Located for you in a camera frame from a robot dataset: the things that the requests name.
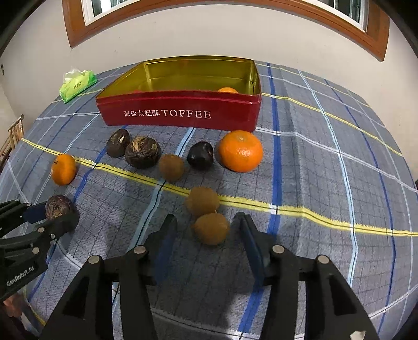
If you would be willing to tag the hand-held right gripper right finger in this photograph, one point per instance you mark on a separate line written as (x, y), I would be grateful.
(253, 251)

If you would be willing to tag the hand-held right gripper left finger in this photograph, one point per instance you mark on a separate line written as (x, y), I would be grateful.
(165, 248)

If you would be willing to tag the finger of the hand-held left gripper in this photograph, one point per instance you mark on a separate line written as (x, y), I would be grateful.
(34, 212)
(55, 227)

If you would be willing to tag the dark round water chestnut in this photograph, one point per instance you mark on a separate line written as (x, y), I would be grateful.
(57, 206)

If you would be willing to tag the small mandarin with stem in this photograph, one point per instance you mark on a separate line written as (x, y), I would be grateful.
(63, 169)

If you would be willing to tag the large fibrous water chestnut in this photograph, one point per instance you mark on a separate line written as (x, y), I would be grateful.
(142, 152)

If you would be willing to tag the dark purple plum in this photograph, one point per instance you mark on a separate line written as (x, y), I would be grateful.
(200, 155)

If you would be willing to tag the large orange mandarin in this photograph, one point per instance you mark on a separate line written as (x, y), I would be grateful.
(240, 151)

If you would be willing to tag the water chestnut with white mark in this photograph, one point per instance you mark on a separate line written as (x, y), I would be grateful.
(118, 142)

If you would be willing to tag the red and gold tin box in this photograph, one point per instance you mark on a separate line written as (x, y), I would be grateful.
(183, 112)

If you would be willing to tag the light wooden chair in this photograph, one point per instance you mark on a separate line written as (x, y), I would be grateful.
(14, 132)

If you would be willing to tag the blue plaid cloth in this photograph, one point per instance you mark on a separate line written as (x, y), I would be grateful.
(310, 183)

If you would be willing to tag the green tissue pack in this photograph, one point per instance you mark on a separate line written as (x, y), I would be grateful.
(76, 86)

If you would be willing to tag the brown wooden window frame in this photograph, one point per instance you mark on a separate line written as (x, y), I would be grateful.
(329, 14)

